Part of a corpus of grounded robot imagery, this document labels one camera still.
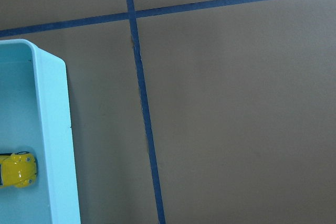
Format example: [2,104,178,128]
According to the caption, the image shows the light blue plastic bin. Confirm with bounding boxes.
[1,39,80,223]

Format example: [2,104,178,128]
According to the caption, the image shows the yellow beetle toy car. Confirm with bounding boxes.
[1,151,37,188]

